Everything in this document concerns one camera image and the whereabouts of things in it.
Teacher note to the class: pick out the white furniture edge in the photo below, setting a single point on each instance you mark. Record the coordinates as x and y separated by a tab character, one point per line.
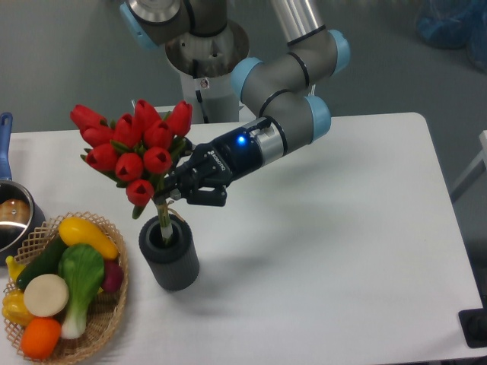
471	173

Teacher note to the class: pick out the purple red radish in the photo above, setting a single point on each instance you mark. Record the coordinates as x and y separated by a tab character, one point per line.
113	277

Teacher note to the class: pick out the woven wicker basket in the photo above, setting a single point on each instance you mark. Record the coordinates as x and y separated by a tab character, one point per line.
104	314

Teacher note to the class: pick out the yellow banana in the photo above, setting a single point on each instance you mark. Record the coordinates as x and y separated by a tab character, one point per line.
14	268

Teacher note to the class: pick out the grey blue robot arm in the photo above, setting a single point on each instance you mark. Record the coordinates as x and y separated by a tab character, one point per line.
293	120

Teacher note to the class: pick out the yellow bell pepper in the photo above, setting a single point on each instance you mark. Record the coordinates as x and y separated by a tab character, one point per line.
15	310

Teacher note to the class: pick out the black device at table edge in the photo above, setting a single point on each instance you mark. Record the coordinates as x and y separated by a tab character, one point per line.
473	323

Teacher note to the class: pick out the dark green cucumber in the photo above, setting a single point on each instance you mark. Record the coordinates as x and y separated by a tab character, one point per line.
45	263

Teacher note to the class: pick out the blue handled saucepan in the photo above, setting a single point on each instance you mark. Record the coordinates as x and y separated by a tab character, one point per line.
20	214

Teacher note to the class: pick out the green bok choy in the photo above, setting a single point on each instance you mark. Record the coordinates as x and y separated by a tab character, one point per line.
82	268

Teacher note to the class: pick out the yellow squash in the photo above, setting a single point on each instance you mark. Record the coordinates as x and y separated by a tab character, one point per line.
76	230

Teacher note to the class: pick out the blue plastic bag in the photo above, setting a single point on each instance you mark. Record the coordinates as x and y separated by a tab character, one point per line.
454	25

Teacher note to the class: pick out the beige round bun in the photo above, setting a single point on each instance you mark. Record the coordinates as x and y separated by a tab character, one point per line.
46	295

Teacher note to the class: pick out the red tulip bouquet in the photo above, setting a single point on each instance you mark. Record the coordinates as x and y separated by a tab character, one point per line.
134	151

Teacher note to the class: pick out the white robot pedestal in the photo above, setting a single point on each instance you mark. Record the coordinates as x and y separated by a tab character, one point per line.
211	56

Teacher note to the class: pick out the orange fruit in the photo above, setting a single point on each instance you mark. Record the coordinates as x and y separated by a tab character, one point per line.
40	338

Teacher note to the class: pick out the dark grey ribbed vase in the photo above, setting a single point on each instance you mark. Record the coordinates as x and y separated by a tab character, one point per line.
175	267

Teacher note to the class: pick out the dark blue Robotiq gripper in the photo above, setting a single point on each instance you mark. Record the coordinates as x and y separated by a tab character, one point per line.
211	167

